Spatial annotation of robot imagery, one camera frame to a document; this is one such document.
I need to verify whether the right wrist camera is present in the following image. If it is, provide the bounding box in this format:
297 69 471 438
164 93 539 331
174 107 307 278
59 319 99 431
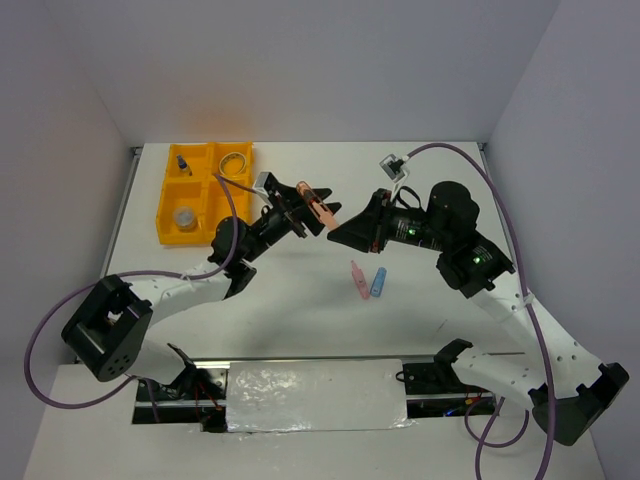
379 154 410 201

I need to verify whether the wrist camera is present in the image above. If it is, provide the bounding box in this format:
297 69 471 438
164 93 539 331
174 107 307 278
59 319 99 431
253 171 277 198
379 154 410 201

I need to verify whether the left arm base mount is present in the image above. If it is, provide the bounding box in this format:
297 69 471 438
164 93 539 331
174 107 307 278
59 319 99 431
131 361 230 433

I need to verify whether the clear orange highlighter cap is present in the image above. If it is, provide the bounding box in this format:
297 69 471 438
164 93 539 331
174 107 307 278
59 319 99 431
296 181 326 221

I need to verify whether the clear round pin jar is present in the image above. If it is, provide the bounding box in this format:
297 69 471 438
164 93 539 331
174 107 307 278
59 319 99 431
172 206 198 232

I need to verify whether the beige masking tape roll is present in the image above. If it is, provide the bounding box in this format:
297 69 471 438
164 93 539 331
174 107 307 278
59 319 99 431
219 152 248 176

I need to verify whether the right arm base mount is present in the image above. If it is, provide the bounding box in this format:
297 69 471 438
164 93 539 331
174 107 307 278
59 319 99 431
395 362 497 420

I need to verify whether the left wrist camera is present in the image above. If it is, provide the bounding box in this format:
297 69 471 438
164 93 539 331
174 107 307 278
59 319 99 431
253 171 277 198

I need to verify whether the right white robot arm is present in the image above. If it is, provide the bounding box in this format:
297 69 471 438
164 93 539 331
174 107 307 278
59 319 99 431
327 181 629 446

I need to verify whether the yellow four-compartment tray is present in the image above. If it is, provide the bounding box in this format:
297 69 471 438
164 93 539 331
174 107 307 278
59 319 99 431
156 142 254 246

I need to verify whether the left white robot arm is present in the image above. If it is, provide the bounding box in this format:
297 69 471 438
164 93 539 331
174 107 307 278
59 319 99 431
61 172 341 399

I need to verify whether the small purple-capped glue bottle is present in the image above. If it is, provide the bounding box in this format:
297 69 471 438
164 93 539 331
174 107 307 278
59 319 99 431
176 155 193 176

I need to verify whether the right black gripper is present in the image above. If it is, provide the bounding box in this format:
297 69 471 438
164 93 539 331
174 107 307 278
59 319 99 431
327 187 449 251

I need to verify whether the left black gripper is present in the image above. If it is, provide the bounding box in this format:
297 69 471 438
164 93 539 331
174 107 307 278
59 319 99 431
242 180 341 263

